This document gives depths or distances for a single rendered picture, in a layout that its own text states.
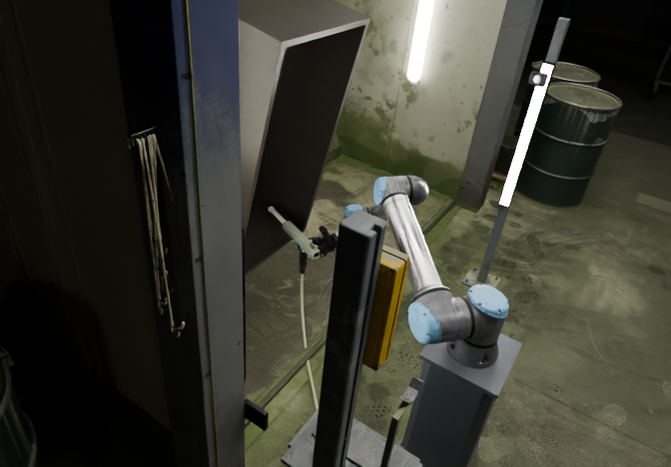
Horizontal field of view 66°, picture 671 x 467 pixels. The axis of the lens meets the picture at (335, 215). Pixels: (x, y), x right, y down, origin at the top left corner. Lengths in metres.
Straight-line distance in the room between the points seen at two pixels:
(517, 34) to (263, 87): 2.22
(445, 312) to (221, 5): 1.21
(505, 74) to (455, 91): 0.38
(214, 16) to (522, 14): 2.80
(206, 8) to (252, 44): 0.77
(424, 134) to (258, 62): 2.43
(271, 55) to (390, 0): 2.30
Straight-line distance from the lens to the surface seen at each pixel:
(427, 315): 1.80
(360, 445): 1.55
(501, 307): 1.89
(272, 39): 1.80
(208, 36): 1.12
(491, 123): 3.89
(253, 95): 1.91
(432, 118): 4.04
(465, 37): 3.82
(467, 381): 1.99
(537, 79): 2.82
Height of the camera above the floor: 2.09
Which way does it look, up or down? 33 degrees down
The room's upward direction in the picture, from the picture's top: 6 degrees clockwise
